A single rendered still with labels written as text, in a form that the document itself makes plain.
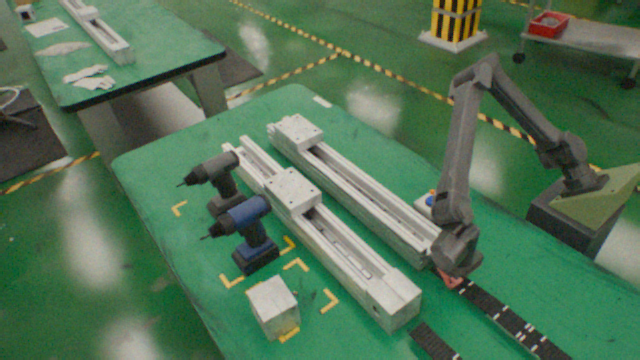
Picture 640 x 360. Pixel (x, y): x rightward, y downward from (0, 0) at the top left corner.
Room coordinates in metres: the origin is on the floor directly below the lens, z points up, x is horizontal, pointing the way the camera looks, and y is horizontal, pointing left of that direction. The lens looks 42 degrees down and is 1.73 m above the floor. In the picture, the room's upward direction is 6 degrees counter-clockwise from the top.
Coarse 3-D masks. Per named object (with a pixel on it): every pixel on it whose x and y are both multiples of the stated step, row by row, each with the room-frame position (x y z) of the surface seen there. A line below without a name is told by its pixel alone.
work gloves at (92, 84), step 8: (80, 72) 2.18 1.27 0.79; (88, 72) 2.16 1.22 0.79; (96, 72) 2.17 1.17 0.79; (64, 80) 2.10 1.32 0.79; (72, 80) 2.10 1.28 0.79; (80, 80) 2.08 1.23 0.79; (88, 80) 2.07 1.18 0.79; (96, 80) 2.05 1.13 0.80; (104, 80) 2.01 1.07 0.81; (112, 80) 2.04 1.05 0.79; (104, 88) 1.96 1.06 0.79
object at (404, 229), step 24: (288, 144) 1.22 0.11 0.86; (312, 168) 1.09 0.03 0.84; (336, 168) 1.09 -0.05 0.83; (336, 192) 0.98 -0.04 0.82; (360, 192) 0.95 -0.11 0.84; (384, 192) 0.91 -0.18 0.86; (360, 216) 0.88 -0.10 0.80; (384, 216) 0.81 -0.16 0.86; (408, 216) 0.81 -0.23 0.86; (384, 240) 0.78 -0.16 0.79; (408, 240) 0.71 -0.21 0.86; (432, 240) 0.73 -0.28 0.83
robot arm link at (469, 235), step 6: (462, 228) 0.62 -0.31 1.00; (468, 228) 0.61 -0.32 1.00; (474, 228) 0.62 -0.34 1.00; (456, 234) 0.60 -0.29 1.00; (462, 234) 0.60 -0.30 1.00; (468, 234) 0.60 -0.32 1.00; (474, 234) 0.60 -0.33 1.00; (462, 240) 0.59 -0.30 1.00; (468, 240) 0.59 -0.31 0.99; (474, 240) 0.59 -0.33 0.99; (468, 246) 0.59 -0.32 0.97; (474, 246) 0.59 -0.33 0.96
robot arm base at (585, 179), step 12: (564, 168) 0.91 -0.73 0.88; (576, 168) 0.87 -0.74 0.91; (588, 168) 0.88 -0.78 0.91; (564, 180) 0.89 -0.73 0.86; (576, 180) 0.85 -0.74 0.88; (588, 180) 0.84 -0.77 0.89; (600, 180) 0.84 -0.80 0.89; (564, 192) 0.86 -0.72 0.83; (576, 192) 0.84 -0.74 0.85; (588, 192) 0.82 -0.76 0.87
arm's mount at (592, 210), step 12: (612, 168) 0.91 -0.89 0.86; (624, 168) 0.88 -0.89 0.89; (636, 168) 0.84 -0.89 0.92; (612, 180) 0.83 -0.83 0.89; (624, 180) 0.80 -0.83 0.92; (636, 180) 0.84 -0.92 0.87; (600, 192) 0.79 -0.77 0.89; (612, 192) 0.76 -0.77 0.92; (624, 192) 0.80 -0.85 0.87; (552, 204) 0.85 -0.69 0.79; (564, 204) 0.83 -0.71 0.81; (576, 204) 0.80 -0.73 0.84; (588, 204) 0.78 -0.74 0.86; (600, 204) 0.76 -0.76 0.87; (612, 204) 0.76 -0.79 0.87; (576, 216) 0.79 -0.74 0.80; (588, 216) 0.77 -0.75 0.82; (600, 216) 0.75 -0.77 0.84
